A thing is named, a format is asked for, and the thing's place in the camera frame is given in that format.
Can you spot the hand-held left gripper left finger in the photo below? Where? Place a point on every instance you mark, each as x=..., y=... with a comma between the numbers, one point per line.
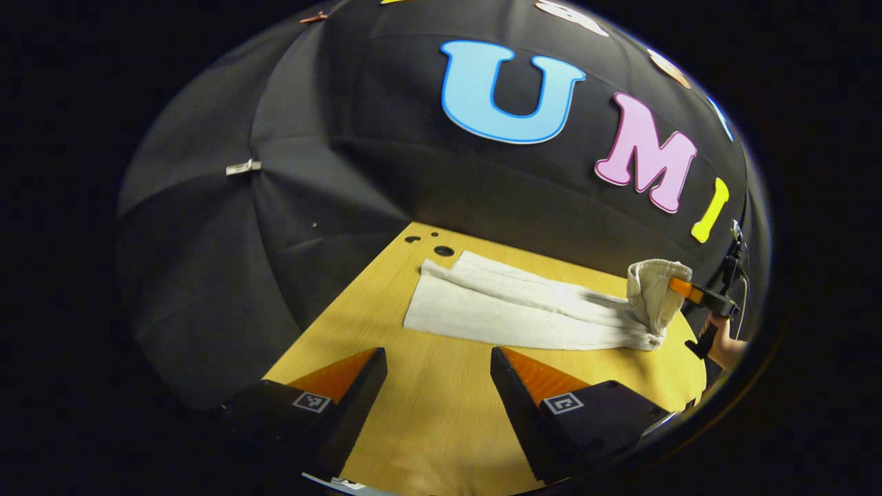
x=358, y=406

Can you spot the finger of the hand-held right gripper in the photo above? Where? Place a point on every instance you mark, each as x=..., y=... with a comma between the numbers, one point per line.
x=685, y=289

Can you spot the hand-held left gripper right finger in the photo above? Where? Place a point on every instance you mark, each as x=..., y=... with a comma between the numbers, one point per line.
x=517, y=406

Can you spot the white jeans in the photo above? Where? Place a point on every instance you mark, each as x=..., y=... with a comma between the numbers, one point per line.
x=496, y=310

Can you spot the black backdrop cloth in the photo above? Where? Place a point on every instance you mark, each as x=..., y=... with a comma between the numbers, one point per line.
x=344, y=193

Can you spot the silver cloth clip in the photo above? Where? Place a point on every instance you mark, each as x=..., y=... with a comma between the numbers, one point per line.
x=243, y=167

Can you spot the red cloth clip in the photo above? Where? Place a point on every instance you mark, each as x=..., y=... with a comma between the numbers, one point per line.
x=313, y=16

